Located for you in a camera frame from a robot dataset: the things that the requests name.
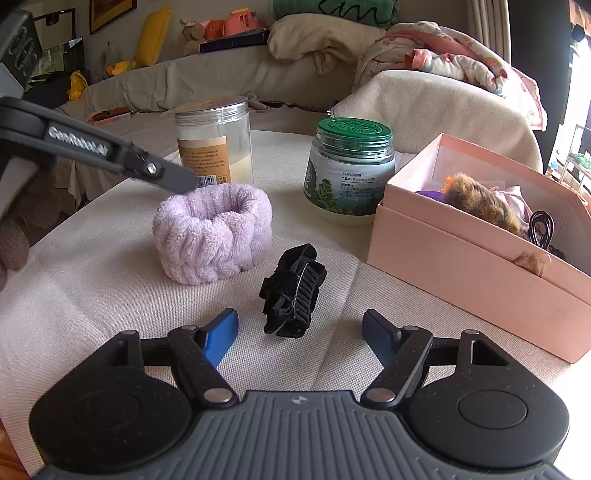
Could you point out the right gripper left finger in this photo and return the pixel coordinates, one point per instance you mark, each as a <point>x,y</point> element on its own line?
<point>193,354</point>

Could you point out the left gloved hand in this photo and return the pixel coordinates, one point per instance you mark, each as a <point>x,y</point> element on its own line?
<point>37,206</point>

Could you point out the orange plush toy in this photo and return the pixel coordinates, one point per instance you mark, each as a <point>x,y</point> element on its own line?
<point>238,22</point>

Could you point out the cream blanket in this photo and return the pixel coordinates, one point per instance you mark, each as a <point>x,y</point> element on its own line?
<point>329,40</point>

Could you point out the green cushion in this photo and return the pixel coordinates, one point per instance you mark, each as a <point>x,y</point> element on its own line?
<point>377,13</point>

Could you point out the clear jar silver lid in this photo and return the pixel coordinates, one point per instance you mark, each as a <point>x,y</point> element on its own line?
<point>214,141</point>

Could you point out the brown teddy bear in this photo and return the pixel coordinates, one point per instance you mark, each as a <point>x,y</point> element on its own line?
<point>192,35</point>

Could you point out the brown furry scrunchie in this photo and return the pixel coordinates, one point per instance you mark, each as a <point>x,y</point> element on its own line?
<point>491,205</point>

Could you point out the floral pink blanket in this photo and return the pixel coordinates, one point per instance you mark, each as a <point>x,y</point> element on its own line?
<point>429,48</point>

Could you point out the yellow plush toy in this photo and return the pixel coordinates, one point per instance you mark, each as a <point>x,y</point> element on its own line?
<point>150,44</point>

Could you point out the white jar green lid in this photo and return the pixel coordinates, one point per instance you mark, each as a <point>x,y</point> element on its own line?
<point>350,163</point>

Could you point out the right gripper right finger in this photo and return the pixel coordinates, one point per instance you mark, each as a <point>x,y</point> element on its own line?
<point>406,354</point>

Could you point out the pink cardboard box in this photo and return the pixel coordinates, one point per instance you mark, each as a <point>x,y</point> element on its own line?
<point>479,267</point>

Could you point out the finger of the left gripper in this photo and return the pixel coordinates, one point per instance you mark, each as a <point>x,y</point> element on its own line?
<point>142,165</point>

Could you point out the beige sofa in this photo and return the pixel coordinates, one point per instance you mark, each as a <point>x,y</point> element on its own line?
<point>417,106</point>

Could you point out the black hair claw clip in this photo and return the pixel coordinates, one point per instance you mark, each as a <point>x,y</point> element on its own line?
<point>291,292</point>

